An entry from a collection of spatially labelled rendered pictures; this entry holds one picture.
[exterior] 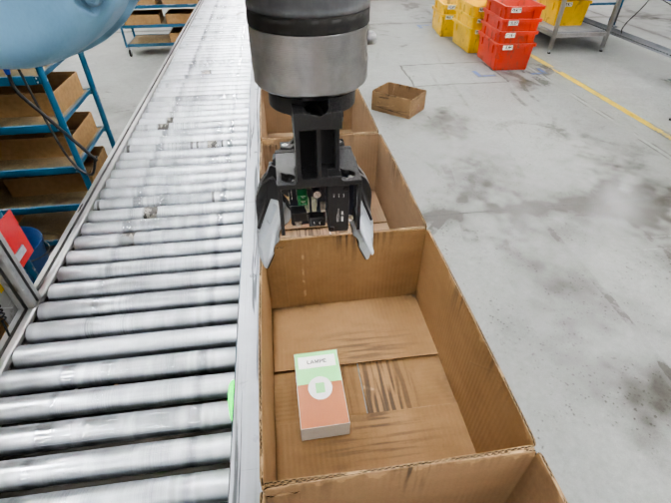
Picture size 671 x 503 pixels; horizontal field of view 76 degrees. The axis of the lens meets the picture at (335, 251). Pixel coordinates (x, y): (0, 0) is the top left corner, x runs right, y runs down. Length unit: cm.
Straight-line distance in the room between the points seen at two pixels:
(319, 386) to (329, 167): 40
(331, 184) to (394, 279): 49
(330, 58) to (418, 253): 53
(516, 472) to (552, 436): 128
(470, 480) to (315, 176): 38
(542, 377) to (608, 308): 58
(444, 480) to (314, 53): 44
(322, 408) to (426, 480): 20
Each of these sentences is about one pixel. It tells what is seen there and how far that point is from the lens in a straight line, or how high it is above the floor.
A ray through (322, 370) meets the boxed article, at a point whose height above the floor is 92.
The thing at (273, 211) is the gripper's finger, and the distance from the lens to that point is 44.
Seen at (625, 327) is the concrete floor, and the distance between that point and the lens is 235.
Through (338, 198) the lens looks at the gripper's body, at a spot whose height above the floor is 130.
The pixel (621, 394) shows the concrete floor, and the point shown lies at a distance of 208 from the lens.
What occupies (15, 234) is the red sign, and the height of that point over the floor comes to 86.
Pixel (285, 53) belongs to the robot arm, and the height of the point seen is 141.
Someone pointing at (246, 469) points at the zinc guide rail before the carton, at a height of 89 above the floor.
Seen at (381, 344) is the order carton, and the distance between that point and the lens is 77.
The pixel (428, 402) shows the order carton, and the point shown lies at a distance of 72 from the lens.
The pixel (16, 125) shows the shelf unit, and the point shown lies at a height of 74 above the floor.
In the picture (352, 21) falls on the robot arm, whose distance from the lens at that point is 33.
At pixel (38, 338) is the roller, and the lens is 118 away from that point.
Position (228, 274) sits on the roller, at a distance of 113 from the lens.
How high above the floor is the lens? 149
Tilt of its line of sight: 40 degrees down
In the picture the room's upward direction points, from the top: straight up
